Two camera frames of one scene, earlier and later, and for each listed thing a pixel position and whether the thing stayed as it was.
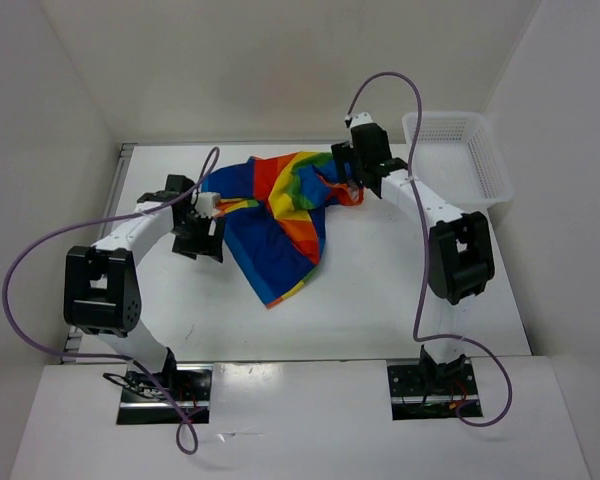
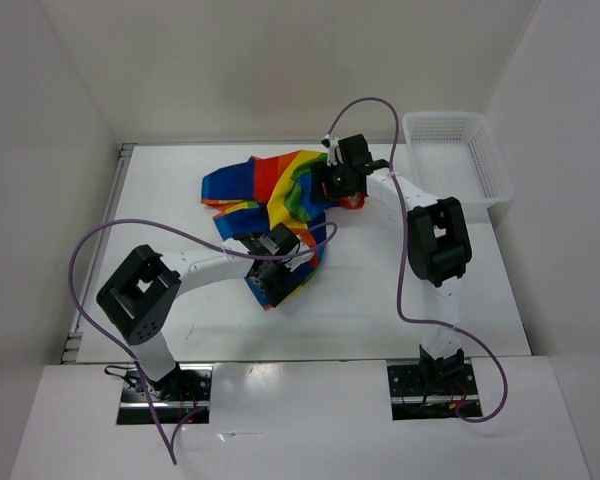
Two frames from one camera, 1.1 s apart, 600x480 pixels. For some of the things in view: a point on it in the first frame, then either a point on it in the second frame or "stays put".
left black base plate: x=144 y=403 stays put
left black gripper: x=208 y=245 → x=274 y=291
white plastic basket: x=457 y=155 stays put
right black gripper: x=343 y=152 → x=321 y=172
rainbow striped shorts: x=272 y=206 stays put
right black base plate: x=433 y=391 stays put
